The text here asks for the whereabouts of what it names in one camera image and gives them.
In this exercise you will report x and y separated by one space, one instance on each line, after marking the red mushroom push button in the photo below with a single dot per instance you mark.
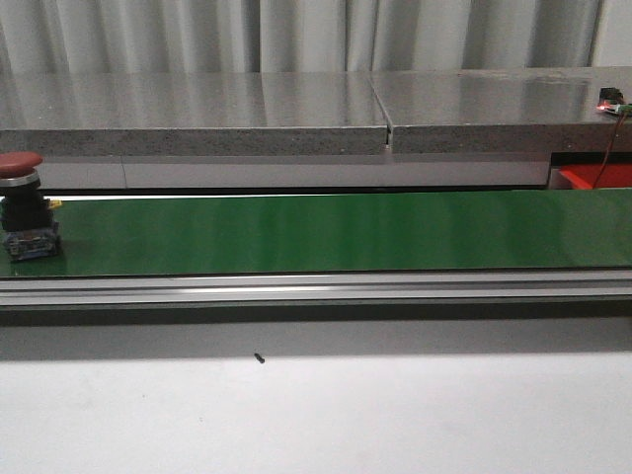
30 230

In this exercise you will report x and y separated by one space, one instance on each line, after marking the grey stone countertop slab right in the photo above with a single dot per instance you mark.
509 110

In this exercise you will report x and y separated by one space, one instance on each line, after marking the grey stone countertop slab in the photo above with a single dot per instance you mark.
191 114
509 110

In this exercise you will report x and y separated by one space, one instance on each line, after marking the green conveyor belt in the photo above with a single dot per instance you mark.
142 237

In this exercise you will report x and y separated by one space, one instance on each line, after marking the red plastic bin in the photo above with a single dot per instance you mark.
588 177

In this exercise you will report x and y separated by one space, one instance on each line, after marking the grey stone countertop slab left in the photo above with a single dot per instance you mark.
191 114

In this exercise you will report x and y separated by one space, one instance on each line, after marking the small sensor circuit board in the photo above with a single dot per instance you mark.
611 101

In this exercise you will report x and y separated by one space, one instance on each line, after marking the grey pleated curtain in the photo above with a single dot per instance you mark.
310 36

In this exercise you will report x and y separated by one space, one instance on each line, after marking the aluminium conveyor side rail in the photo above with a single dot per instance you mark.
329 288

